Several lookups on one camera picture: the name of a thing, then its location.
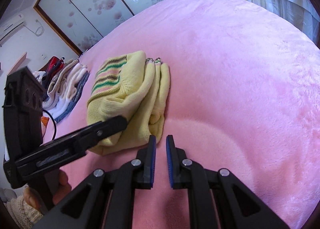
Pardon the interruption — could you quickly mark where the yellow striped knit sweater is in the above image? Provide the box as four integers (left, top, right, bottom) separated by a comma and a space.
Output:
87, 51, 170, 156

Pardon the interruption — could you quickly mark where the person left hand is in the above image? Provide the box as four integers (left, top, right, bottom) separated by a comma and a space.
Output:
23, 169, 72, 214

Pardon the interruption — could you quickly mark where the cream knit sleeve cuff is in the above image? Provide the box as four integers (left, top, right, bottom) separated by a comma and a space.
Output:
5, 196, 43, 229

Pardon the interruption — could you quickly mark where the beige knit folded sweater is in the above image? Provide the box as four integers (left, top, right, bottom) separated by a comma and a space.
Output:
42, 59, 79, 111

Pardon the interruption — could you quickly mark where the cream fleece folded garment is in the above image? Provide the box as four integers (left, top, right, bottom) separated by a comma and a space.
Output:
48, 63, 87, 119

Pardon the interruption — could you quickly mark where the blue denim folded garment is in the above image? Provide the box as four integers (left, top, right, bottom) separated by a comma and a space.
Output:
54, 71, 89, 123

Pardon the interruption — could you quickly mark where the red dark garment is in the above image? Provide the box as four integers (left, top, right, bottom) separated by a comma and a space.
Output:
41, 56, 65, 89

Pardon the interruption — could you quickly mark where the pink fleece bed blanket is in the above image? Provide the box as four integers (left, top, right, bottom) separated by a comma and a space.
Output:
44, 0, 319, 228

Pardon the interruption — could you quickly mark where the white air conditioner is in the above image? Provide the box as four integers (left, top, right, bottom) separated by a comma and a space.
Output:
0, 13, 25, 47

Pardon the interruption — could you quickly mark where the black cable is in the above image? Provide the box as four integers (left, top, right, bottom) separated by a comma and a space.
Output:
41, 108, 57, 142

